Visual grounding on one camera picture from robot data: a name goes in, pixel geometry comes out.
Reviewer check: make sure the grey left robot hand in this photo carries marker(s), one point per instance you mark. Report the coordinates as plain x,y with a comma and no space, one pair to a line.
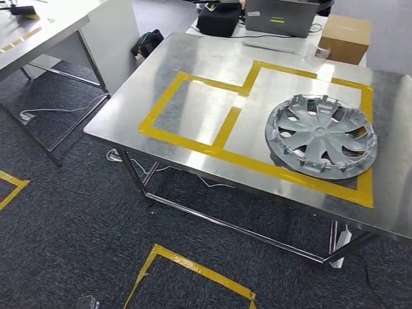
87,303

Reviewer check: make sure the grey plastic wheel hubcap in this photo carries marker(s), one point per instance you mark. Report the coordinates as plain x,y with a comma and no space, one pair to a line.
317,132

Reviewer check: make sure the yellow workbench tape outline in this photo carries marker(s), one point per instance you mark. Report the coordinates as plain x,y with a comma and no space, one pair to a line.
226,128

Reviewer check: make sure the steel workbench table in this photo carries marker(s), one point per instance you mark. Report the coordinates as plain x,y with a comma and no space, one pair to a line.
199,55

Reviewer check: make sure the yellow floor tape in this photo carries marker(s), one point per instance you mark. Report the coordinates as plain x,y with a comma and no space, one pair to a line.
193,266

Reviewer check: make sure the white power strip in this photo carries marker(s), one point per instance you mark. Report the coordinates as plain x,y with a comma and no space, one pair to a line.
27,117

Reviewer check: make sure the white desk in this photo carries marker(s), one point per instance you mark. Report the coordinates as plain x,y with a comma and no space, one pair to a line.
299,42
106,42

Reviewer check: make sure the black backpack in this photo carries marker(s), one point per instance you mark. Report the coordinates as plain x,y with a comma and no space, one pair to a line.
148,42

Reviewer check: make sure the yellow desk tape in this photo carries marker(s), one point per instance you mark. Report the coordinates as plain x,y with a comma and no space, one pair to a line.
32,33

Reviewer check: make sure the black flat device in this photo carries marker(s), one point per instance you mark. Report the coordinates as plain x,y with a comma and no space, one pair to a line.
23,10

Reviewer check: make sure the black carry case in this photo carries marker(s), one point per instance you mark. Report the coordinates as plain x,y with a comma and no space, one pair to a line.
219,21

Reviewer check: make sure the white flat device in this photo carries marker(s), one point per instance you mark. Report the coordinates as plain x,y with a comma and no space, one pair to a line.
267,46

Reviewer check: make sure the clear plastic bag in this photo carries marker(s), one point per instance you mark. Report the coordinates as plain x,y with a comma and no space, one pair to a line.
314,59

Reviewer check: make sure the grey laptop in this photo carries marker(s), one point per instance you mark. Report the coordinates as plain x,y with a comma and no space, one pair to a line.
290,21

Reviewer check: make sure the brown cardboard box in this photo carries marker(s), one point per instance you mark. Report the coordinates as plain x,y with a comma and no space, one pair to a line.
344,42

